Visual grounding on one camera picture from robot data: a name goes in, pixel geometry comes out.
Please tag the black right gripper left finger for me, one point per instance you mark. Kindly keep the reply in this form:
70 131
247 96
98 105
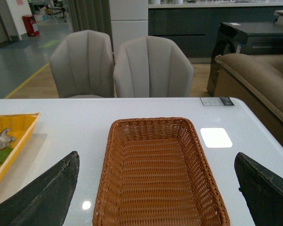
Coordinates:
46 200

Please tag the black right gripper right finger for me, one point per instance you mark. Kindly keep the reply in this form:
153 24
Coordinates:
262 190

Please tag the yellow wicker basket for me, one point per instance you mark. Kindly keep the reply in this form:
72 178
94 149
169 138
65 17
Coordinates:
21 126

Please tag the brown wicker basket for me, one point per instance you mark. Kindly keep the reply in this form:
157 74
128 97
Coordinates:
155 173

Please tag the grey white plush toy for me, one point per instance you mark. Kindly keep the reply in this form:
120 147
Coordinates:
6 139

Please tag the table label sticker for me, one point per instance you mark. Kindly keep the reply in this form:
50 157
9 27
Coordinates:
216 101

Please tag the brown sofa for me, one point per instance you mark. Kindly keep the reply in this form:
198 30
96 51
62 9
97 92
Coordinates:
258 81

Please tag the left grey upholstered chair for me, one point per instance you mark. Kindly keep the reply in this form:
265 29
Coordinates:
82 66

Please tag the grey upholstered chair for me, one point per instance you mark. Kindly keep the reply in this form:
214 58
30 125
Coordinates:
82 66
152 66

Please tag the black side table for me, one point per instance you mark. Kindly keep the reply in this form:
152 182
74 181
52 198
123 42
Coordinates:
262 38

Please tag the right grey upholstered chair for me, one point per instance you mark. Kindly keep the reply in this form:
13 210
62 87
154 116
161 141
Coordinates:
152 66

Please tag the red bin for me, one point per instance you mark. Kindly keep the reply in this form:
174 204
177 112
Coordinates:
30 25

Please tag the dark grey counter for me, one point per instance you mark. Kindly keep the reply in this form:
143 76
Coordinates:
194 28

